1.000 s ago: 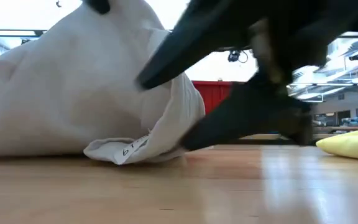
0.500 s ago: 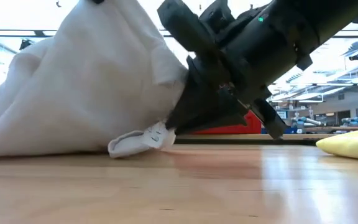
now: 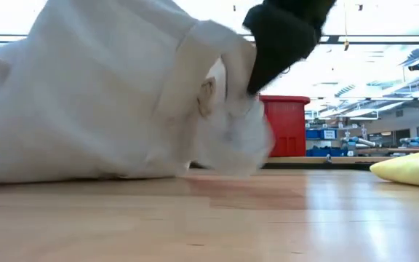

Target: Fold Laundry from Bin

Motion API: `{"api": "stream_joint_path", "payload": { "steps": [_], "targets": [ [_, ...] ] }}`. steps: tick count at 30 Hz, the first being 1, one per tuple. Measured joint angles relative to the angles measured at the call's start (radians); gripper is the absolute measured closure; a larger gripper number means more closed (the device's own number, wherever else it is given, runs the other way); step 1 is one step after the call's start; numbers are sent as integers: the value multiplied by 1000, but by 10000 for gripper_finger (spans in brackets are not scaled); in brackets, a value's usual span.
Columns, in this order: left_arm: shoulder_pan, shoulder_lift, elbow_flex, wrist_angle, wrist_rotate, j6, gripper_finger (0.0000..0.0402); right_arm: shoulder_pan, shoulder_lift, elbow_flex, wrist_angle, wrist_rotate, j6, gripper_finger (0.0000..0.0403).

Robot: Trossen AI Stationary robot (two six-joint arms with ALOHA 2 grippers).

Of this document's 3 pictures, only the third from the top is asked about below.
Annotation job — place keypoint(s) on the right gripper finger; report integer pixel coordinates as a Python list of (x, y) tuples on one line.
[(267, 69)]

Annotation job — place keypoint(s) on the white garment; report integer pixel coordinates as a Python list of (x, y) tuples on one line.
[(86, 102)]

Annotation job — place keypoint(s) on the red plastic laundry bin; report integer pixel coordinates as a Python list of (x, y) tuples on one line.
[(287, 127)]

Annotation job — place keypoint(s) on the blue crate with white label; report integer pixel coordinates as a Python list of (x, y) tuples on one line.
[(320, 134)]

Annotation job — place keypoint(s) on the blue storage bins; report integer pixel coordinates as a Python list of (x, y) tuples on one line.
[(326, 152)]

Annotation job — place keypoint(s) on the light wooden desk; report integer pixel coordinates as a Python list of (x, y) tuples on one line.
[(333, 159)]

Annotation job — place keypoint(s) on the pale blue lab device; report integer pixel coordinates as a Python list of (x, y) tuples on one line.
[(358, 142), (418, 141)]

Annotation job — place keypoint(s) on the black ceiling dome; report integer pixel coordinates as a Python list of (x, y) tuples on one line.
[(417, 66)]

